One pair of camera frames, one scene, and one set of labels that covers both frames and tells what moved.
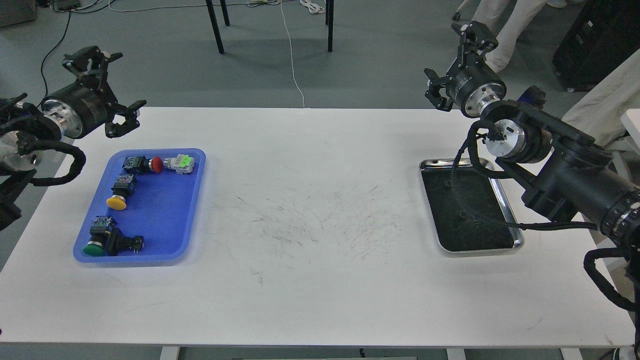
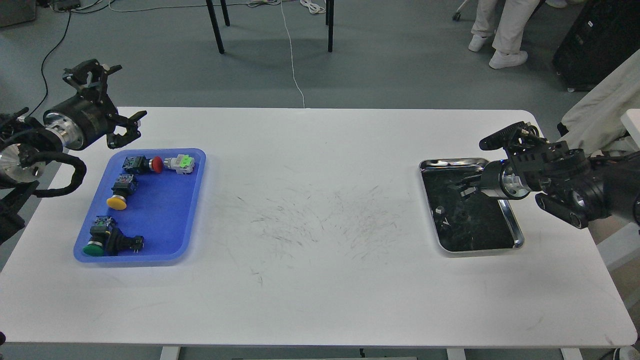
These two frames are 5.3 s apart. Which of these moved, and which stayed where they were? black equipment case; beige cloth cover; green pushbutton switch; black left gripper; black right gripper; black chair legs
Moved: black right gripper; black left gripper
Stayed: black chair legs; beige cloth cover; black equipment case; green pushbutton switch
